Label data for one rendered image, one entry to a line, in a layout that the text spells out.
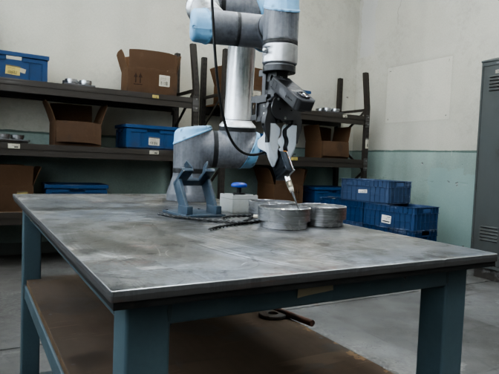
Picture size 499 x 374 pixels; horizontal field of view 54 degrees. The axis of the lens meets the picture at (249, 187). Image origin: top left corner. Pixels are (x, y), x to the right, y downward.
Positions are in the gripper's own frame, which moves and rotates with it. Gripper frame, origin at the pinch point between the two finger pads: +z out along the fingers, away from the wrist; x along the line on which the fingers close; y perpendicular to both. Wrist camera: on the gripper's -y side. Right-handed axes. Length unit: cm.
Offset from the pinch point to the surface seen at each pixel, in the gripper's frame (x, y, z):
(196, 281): 38, -38, 13
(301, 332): -7.5, -0.2, 38.2
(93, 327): 32, 23, 38
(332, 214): -6.0, -10.0, 10.3
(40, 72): -10, 350, -66
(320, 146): -301, 338, -20
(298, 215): 3.6, -11.3, 10.2
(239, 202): -0.4, 16.7, 10.5
